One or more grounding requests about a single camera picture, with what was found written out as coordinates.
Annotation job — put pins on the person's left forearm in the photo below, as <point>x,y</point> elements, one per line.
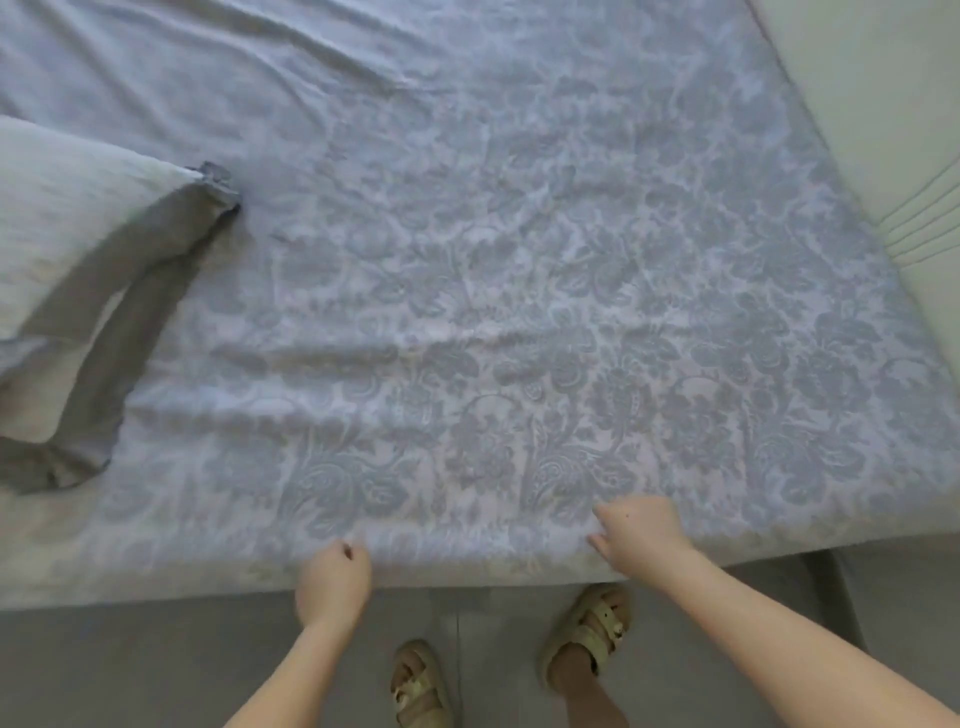
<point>292,679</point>

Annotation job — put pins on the person's right beige sandal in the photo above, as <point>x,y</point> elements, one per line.
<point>589,630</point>

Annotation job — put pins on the blue floral bed sheet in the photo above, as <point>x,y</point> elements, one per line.
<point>525,300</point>

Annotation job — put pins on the white pillow with grey trim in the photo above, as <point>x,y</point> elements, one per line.
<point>67,247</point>

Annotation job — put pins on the person's beige sandal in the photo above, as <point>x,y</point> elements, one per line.
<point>420,686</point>
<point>589,630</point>

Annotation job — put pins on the person's left fingers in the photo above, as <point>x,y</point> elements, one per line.
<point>352,559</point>

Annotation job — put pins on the person's right thumb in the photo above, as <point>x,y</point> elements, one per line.
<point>602,544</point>

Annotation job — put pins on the person's left hand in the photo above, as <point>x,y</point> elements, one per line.
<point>330,589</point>

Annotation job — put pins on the person's right forearm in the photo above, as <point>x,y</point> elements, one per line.
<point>780,645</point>

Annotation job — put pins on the person's right leg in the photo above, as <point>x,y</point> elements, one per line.
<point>589,694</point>

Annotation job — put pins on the person's right hand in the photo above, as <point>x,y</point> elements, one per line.
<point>649,532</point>

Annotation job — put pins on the person's left beige sandal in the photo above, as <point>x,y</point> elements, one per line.
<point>420,686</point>

